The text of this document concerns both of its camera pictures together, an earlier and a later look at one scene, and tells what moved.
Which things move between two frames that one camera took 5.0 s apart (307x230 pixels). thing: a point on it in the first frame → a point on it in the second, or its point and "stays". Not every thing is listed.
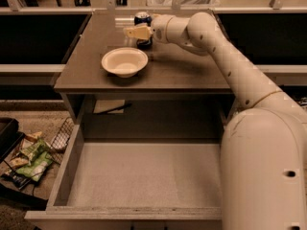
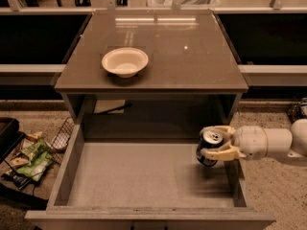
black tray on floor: [10, 136] stays
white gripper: [158, 27] → [250, 142]
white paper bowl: [125, 61] stays
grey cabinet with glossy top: [178, 98] stays
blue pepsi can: [143, 18] → [210, 138]
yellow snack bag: [18, 161] stays
